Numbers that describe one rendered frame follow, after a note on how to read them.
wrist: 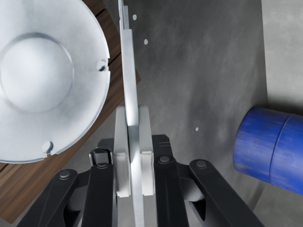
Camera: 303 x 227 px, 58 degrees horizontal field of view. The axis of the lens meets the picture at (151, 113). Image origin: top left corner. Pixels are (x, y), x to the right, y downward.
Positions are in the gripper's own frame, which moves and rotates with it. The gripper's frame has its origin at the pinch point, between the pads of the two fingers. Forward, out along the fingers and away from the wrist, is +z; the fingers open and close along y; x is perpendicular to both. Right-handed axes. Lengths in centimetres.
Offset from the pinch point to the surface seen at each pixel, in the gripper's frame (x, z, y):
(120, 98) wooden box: -12.7, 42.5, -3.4
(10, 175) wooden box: -18.4, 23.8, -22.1
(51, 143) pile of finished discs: -15.0, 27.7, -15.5
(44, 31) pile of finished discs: 4.3, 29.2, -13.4
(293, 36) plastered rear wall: -25, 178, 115
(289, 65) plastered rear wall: -48, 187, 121
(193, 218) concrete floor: -135, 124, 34
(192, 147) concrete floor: -77, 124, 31
